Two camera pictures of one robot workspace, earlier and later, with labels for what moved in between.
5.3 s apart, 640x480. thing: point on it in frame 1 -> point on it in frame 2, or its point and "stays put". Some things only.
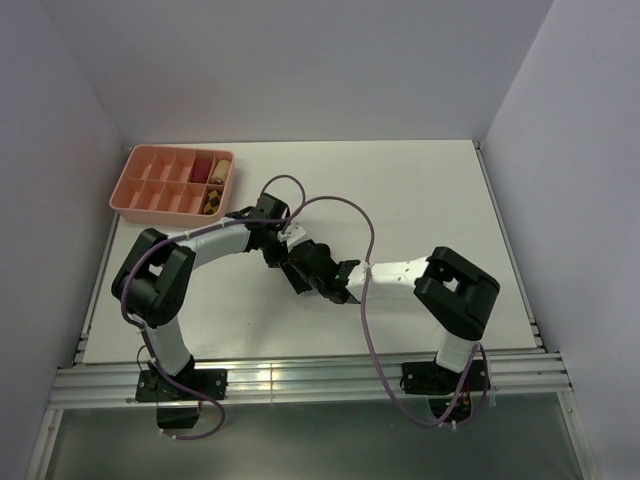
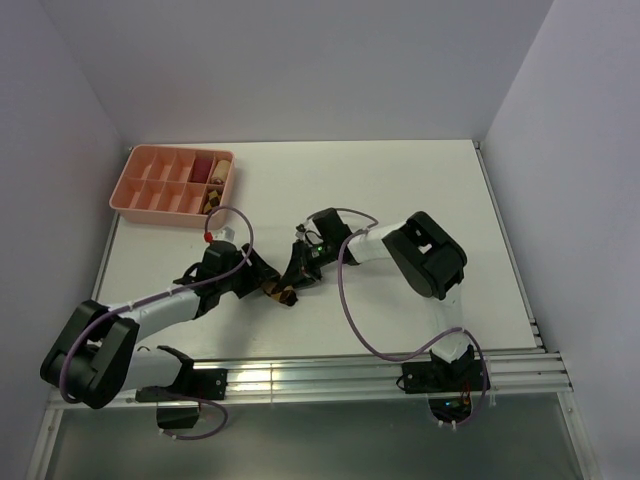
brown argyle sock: x=212 y=205 stays put
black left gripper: x=272 y=259 -> x=257 y=273
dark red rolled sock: x=201 y=169 stays put
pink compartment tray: x=175 y=184 stays put
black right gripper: x=294 y=277 -> x=300 y=271
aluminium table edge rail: x=507 y=244 stays put
